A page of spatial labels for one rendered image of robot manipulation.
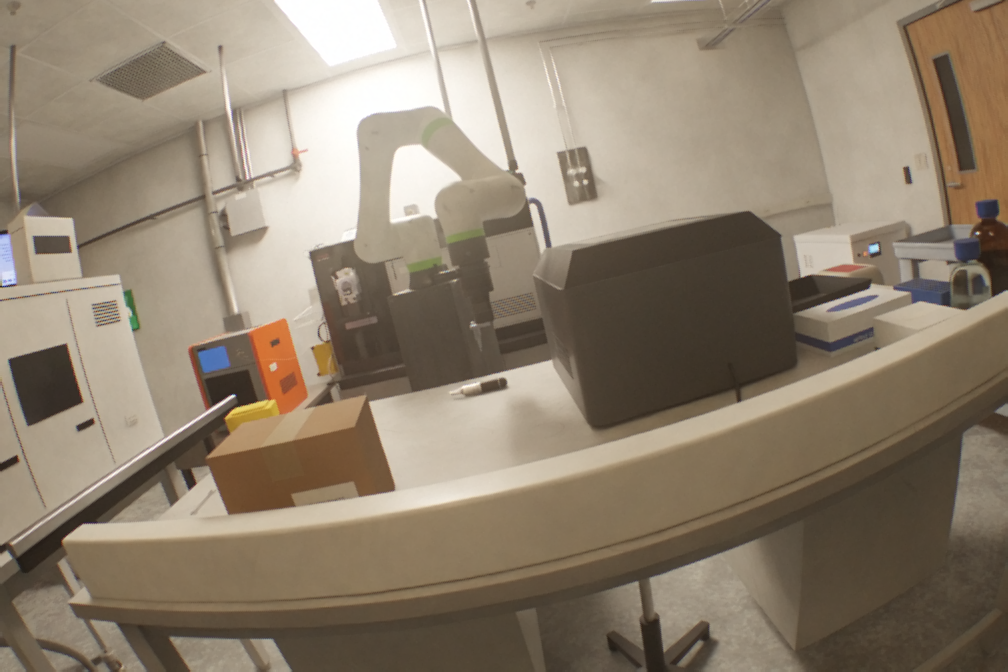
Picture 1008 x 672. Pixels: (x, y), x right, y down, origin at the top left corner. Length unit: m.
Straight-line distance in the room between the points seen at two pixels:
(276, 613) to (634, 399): 0.62
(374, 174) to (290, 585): 1.19
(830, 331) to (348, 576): 0.88
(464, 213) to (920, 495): 1.26
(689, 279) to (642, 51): 3.54
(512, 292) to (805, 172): 2.99
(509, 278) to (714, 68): 2.67
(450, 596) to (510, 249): 2.24
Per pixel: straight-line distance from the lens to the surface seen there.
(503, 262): 2.66
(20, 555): 0.97
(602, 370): 0.84
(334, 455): 0.69
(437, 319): 1.70
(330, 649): 1.12
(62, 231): 1.60
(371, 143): 1.48
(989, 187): 3.72
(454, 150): 1.39
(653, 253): 0.86
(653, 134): 4.12
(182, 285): 4.54
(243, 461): 0.72
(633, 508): 0.56
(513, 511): 0.54
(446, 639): 1.04
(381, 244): 1.68
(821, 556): 1.20
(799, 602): 1.26
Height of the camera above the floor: 1.24
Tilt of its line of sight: 6 degrees down
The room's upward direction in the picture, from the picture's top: 13 degrees counter-clockwise
